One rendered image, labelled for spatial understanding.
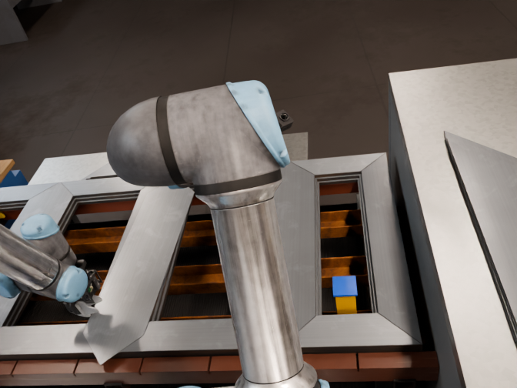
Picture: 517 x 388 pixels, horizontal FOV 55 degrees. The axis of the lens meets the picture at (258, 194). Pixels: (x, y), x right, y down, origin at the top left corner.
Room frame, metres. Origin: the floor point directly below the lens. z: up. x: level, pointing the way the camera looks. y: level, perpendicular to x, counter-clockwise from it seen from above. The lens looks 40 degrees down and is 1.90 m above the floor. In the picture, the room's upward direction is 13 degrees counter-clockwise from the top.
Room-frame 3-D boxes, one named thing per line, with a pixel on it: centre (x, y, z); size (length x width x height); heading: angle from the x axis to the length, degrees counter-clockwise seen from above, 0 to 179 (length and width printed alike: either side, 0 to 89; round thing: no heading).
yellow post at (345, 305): (0.78, -0.16, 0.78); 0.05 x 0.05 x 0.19; 77
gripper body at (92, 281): (0.91, 0.51, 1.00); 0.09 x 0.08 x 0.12; 77
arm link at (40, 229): (0.91, 0.52, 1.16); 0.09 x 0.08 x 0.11; 149
